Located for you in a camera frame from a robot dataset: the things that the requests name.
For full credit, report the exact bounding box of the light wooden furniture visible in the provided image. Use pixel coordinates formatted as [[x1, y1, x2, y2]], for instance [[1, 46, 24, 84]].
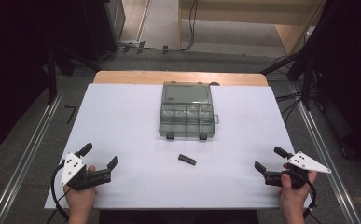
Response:
[[177, 0, 327, 56]]

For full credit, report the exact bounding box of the white table board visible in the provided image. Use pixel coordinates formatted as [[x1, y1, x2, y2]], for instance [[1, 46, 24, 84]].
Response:
[[44, 82, 312, 210]]

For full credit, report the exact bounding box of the black metal stand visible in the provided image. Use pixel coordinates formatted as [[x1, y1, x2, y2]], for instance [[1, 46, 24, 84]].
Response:
[[259, 50, 317, 111], [42, 43, 103, 105]]

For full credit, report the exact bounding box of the person's left hand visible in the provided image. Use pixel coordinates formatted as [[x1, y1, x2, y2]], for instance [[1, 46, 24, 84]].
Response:
[[63, 165, 98, 217]]

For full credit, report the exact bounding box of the dark cabinet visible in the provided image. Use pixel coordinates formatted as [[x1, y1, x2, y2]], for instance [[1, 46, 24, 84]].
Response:
[[56, 0, 127, 62]]

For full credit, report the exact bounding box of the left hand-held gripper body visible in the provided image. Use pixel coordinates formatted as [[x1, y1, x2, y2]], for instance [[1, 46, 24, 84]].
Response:
[[59, 151, 113, 191]]

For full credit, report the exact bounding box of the aluminium floor rail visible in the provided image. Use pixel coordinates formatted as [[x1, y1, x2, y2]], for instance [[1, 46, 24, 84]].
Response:
[[0, 91, 65, 224], [294, 101, 361, 224]]

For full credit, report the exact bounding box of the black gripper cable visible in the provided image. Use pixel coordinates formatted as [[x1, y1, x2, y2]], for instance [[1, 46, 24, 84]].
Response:
[[46, 159, 71, 224], [302, 178, 323, 224]]

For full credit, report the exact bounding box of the small black rectangular block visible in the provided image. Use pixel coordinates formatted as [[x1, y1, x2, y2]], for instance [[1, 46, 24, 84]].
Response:
[[177, 153, 198, 167]]

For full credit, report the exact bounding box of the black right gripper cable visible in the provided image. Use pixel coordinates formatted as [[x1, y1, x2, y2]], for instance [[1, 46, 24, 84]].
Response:
[[302, 178, 323, 224]]

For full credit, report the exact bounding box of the bundle of black cables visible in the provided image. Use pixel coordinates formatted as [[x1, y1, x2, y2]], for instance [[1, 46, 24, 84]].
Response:
[[275, 91, 307, 123]]

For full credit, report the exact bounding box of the black floor cable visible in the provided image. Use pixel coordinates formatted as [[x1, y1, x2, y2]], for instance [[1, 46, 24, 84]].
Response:
[[116, 0, 200, 53]]

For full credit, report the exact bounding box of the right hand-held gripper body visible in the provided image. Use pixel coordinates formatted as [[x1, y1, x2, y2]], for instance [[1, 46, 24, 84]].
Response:
[[263, 150, 332, 190]]

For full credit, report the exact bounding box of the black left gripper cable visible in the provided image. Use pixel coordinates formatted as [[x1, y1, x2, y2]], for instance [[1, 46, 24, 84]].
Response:
[[46, 159, 71, 224]]

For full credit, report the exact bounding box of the clear plastic compartment box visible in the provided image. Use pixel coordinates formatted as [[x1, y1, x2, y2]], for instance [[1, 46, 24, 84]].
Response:
[[158, 81, 220, 141]]

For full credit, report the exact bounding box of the person's right hand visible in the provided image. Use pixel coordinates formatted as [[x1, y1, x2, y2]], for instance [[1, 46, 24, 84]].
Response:
[[277, 163, 319, 217]]

